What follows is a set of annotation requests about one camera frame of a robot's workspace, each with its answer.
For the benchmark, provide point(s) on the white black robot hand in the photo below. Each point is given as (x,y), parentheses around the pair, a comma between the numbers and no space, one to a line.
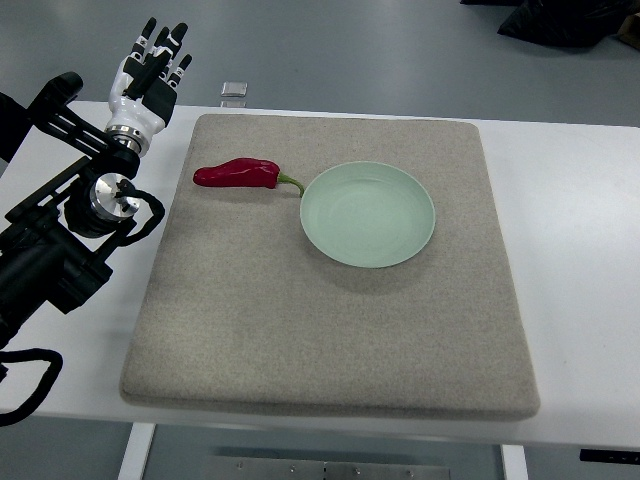
(144,91)

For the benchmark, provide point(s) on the grey metal base plate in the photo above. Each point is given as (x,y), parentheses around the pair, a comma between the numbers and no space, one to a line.
(225,467)

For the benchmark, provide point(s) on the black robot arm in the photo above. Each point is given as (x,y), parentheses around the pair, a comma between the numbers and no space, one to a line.
(59,238)

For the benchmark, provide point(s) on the white table leg right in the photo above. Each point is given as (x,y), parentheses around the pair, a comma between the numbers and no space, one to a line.
(514,462)

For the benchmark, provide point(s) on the light green plate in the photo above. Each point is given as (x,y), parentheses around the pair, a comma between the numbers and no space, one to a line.
(367,214)

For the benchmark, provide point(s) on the black label strip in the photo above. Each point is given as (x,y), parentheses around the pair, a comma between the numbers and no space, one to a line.
(610,456)

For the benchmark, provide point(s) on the red pepper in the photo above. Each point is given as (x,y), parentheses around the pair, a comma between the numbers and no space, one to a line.
(245,172)

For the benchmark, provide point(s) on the white table leg left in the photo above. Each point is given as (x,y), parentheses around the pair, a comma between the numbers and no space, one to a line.
(137,451)

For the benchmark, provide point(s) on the black bag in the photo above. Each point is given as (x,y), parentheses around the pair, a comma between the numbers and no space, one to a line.
(563,24)

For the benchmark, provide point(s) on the white table leg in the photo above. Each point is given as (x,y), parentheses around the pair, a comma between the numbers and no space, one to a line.
(514,462)
(137,451)

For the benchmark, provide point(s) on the beige felt mat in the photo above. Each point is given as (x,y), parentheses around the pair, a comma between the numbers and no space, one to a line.
(243,314)

